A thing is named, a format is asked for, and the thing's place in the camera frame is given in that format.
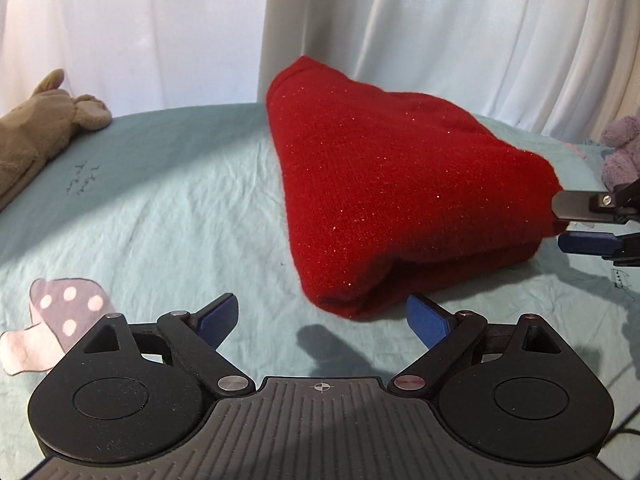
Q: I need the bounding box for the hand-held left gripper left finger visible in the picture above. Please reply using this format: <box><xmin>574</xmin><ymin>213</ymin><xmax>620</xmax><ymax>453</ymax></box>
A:
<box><xmin>81</xmin><ymin>292</ymin><xmax>257</xmax><ymax>401</ymax></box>

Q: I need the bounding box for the red knit sweater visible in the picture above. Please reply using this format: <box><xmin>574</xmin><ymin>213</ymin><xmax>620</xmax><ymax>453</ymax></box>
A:
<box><xmin>265</xmin><ymin>55</ymin><xmax>564</xmax><ymax>321</ymax></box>

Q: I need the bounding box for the purple plush toy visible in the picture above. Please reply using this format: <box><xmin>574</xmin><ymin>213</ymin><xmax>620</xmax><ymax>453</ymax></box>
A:
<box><xmin>600</xmin><ymin>115</ymin><xmax>640</xmax><ymax>192</ymax></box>

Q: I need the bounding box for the teal printed bed sheet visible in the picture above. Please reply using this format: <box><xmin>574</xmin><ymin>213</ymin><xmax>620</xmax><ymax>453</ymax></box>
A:
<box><xmin>0</xmin><ymin>102</ymin><xmax>640</xmax><ymax>463</ymax></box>

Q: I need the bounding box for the beige plush toy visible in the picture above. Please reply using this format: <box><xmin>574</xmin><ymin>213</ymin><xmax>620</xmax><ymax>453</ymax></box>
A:
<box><xmin>0</xmin><ymin>69</ymin><xmax>112</xmax><ymax>212</ymax></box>

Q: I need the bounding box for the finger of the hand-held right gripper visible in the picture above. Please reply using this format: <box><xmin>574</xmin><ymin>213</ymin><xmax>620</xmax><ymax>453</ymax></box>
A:
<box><xmin>558</xmin><ymin>231</ymin><xmax>640</xmax><ymax>267</ymax></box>
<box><xmin>552</xmin><ymin>180</ymin><xmax>640</xmax><ymax>225</ymax></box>

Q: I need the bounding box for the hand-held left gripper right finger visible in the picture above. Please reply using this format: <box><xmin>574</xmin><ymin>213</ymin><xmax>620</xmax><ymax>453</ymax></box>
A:
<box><xmin>392</xmin><ymin>293</ymin><xmax>564</xmax><ymax>401</ymax></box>

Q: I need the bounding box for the white curtain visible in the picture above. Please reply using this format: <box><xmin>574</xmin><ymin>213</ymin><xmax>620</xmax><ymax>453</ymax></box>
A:
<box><xmin>0</xmin><ymin>0</ymin><xmax>640</xmax><ymax>145</ymax></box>

